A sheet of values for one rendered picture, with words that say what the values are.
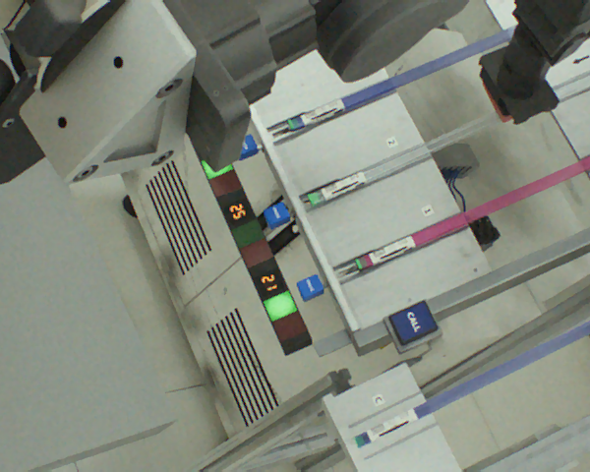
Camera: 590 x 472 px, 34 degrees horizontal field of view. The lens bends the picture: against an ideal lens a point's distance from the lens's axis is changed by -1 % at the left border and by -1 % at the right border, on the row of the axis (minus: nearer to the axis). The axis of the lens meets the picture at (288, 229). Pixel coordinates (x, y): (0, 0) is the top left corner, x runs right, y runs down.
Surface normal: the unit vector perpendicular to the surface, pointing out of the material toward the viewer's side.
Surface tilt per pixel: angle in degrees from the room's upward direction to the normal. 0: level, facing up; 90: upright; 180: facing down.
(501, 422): 0
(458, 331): 0
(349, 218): 45
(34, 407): 0
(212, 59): 37
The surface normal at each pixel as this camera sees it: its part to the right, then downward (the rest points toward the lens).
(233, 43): 0.43, 0.25
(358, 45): -0.55, 0.22
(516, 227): 0.60, -0.52
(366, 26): -0.40, 0.09
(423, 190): -0.07, -0.32
